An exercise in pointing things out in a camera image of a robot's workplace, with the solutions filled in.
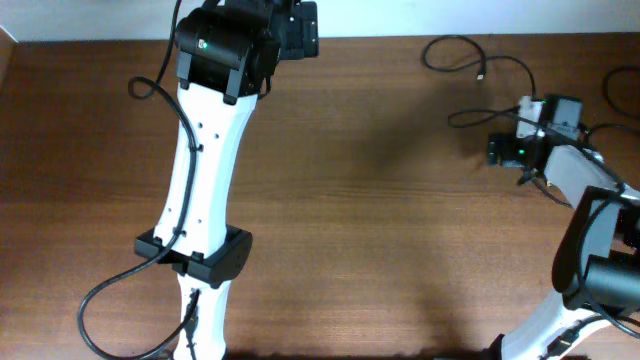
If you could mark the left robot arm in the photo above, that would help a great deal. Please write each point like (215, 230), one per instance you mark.
(227, 53)

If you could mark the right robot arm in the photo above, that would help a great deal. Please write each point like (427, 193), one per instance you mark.
(595, 273)

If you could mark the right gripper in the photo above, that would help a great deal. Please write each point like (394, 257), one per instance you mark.
(500, 151)

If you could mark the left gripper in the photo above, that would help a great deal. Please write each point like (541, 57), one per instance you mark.
(302, 33)

